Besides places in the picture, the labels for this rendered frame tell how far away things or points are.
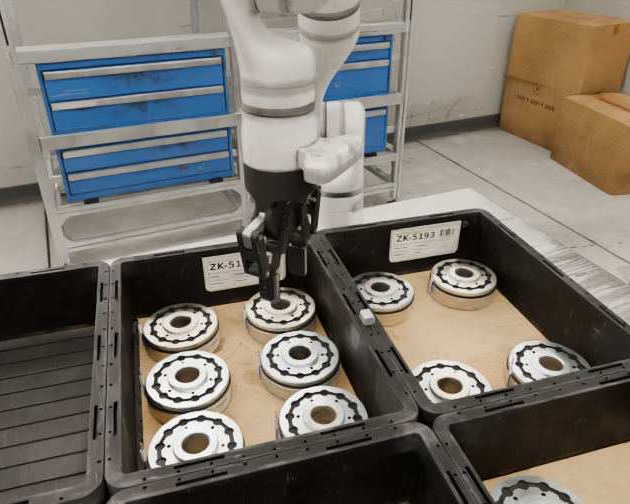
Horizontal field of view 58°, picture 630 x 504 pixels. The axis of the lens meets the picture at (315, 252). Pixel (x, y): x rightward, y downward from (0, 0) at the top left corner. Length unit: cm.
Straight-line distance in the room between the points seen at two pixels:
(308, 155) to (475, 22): 369
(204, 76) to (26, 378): 185
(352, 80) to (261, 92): 225
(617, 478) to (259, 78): 56
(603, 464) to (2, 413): 70
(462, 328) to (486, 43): 352
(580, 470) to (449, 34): 356
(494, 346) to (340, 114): 45
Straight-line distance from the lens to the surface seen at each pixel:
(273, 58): 52
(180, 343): 79
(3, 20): 239
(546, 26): 414
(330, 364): 74
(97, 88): 246
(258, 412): 73
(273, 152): 54
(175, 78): 249
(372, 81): 282
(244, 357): 80
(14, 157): 344
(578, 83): 400
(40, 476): 73
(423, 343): 83
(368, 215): 145
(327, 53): 89
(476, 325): 88
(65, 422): 77
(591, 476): 73
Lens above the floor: 135
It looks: 31 degrees down
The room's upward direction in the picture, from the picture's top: straight up
